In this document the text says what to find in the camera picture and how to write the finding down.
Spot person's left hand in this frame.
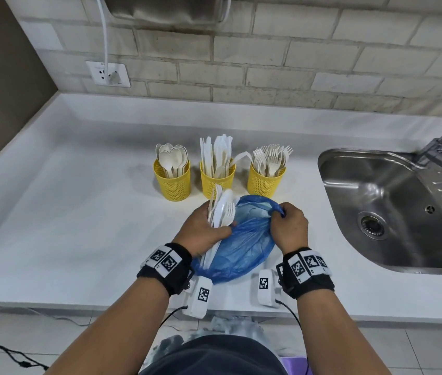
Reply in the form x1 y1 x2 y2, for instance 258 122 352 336
172 202 238 259

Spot person's right hand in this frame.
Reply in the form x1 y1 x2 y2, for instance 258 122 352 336
269 202 310 256

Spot bundle of white plastic cutlery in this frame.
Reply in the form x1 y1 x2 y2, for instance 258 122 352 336
199 184 237 270

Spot blue plastic bag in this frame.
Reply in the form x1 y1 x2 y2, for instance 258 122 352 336
191 195 286 285

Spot stack of white knives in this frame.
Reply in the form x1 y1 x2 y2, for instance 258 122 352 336
199 133 233 179

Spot white plastic knife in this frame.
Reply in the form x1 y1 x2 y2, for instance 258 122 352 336
230 151 253 167

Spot person's left forearm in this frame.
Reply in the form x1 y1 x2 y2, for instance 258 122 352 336
45 277 171 375

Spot person's right forearm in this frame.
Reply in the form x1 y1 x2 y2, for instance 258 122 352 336
297 289 392 375

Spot person's dark shorts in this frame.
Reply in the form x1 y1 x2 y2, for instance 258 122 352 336
139 334 288 375

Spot black left wristband with markers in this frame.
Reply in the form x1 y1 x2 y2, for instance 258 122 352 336
136 242 195 296

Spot black wristband with markers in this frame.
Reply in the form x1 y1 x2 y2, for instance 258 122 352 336
275 247 335 300
136 242 195 296

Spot black right wristband with markers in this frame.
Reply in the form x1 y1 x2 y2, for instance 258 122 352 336
275 247 335 300

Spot stainless steel sink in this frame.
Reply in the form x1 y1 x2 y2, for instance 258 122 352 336
317 148 442 276

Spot grey shoe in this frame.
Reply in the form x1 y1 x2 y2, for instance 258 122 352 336
152 334 184 364
211 315 265 346

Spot purple plastic stool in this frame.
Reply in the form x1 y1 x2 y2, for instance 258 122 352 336
279 357 314 375

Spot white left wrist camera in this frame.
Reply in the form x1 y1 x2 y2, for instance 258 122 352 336
181 275 213 320

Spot black left wrist camera cable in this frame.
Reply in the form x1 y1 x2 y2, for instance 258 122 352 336
158 306 189 329

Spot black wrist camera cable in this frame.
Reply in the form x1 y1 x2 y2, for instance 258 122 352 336
275 299 309 375
158 306 189 329

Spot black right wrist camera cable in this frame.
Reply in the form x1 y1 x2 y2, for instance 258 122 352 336
275 299 309 375

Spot white wall socket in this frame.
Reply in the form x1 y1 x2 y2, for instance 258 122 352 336
85 60 132 89

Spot black floor cable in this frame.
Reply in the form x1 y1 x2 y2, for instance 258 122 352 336
0 342 49 371

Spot white plug with cable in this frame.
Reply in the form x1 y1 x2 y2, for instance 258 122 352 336
95 0 124 85

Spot stainless steel wall appliance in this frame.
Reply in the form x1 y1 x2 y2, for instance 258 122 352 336
103 0 232 26

